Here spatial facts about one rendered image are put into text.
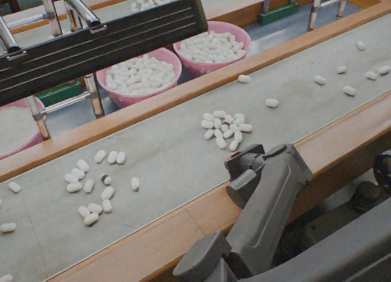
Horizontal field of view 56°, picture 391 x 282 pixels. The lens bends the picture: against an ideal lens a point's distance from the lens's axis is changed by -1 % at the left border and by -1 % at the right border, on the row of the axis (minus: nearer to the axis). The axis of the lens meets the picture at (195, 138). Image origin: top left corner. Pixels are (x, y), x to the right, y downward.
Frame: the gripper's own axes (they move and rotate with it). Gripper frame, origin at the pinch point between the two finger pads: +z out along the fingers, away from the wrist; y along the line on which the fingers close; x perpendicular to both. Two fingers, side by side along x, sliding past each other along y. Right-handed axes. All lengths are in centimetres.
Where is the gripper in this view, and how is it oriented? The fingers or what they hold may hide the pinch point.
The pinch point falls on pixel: (229, 162)
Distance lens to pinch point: 93.0
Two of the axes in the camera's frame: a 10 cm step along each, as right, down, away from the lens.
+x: 3.6, 9.1, 1.9
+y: -8.4, 4.1, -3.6
